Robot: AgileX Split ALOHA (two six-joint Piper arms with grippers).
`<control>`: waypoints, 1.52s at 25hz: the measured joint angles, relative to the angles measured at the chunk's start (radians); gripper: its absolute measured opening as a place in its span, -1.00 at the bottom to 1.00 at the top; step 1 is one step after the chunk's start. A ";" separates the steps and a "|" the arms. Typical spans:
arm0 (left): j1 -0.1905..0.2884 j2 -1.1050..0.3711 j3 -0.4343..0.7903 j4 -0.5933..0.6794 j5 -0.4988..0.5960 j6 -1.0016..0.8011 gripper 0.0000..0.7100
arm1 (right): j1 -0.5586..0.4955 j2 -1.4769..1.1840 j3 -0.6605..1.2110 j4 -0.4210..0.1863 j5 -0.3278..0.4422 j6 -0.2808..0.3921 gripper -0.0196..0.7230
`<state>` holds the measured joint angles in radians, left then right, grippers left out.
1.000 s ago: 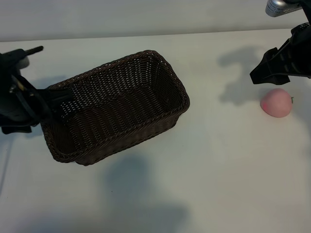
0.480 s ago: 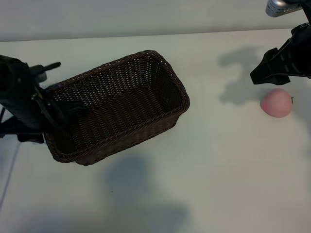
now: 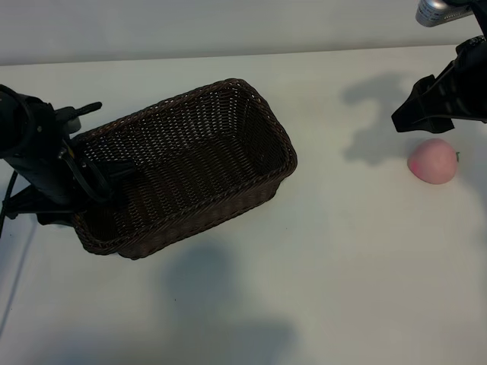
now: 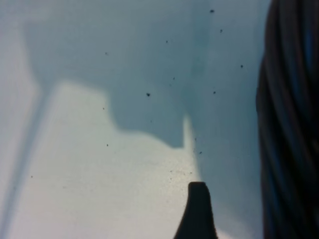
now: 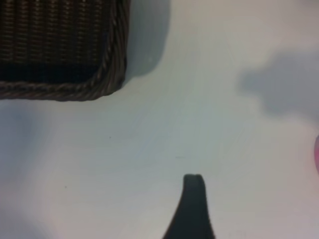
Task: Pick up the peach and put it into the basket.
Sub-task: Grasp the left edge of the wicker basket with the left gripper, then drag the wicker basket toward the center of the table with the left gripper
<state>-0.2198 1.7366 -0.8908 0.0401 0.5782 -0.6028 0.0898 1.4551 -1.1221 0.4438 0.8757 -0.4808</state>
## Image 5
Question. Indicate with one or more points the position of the pink peach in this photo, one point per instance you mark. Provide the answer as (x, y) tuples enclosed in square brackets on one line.
[(317, 154)]

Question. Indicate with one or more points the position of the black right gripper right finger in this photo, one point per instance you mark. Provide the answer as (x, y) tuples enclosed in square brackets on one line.
[(205, 214)]

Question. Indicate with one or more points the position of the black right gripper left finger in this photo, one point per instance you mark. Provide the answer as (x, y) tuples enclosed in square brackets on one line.
[(189, 211)]

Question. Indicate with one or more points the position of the dark brown woven basket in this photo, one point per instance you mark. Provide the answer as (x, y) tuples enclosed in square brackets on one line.
[(54, 37)]

